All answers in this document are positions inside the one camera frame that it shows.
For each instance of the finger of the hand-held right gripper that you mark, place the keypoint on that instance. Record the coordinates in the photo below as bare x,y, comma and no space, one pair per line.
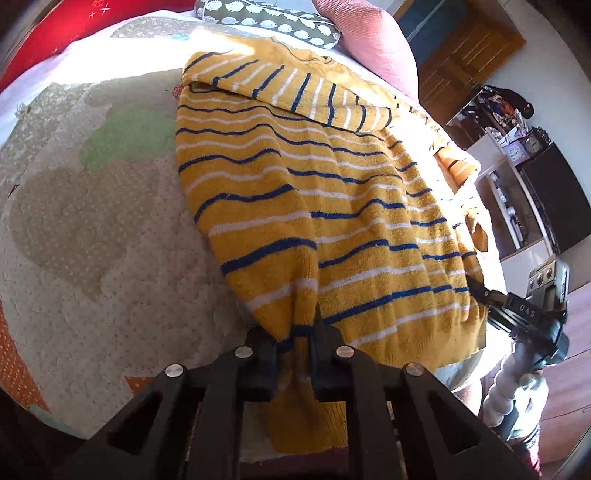
485,291

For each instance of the person's right hand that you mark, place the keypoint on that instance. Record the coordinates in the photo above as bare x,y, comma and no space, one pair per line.
503,392

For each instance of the green hedgehog print pillow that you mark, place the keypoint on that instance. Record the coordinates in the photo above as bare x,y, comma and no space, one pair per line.
272,21

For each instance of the yellow striped sweater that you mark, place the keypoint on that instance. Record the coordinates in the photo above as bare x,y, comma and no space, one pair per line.
323,207

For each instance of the black television screen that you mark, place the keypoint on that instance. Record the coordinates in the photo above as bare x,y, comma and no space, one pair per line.
561,198

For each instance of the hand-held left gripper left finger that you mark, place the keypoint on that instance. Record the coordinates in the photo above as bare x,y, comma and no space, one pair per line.
264,355

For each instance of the round dark table clock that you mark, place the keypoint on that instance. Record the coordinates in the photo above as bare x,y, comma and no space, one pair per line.
533,144

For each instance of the wooden door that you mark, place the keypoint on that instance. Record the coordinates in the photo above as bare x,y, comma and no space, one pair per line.
466,64

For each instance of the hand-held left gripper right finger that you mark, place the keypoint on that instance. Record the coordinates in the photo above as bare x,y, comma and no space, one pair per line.
323,357

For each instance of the patchwork quilted bedspread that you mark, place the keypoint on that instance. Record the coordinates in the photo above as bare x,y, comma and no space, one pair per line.
92,221

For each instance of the white shelf unit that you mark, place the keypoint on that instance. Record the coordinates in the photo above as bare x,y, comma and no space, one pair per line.
508,203

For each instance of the red patterned pillow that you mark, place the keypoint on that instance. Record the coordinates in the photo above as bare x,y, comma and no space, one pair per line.
69,32

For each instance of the pink ribbed pillow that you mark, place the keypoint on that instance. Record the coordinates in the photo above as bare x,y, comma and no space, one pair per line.
374,41

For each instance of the small purple square clock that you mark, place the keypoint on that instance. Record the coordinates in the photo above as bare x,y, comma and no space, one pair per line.
515,151

